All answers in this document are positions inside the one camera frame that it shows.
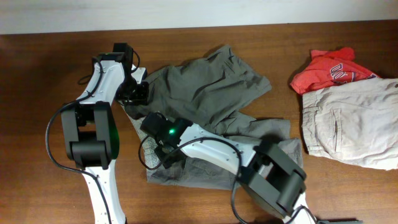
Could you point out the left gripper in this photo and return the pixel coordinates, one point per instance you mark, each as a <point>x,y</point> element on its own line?
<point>140,98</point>

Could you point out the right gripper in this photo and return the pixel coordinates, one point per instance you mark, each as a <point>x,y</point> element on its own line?
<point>164,156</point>

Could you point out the grey-green shorts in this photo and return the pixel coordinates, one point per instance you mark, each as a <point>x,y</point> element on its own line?
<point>210,92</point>

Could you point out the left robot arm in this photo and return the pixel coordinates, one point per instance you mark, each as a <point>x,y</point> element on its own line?
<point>90,132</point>

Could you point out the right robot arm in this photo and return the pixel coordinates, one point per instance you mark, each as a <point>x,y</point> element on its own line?
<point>267,174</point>

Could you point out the red t-shirt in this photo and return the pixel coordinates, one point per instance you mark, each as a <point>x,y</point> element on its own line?
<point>330,68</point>

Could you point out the beige shorts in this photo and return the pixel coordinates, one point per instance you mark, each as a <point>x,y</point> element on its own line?
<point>355,123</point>

